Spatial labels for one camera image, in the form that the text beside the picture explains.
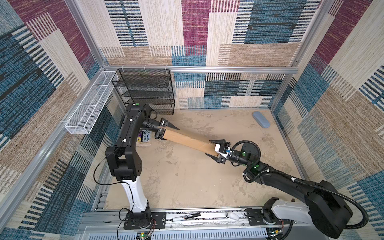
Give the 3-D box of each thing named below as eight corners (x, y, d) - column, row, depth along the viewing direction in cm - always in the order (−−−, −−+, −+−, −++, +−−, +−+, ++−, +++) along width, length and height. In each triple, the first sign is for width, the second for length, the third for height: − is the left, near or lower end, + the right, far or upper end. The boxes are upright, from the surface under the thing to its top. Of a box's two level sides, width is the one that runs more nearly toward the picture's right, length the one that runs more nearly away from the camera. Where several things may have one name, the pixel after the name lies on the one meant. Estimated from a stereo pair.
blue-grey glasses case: (263, 129, 111) (265, 126, 109) (250, 115, 120) (252, 112, 118) (270, 126, 113) (272, 123, 110) (257, 112, 122) (258, 109, 119)
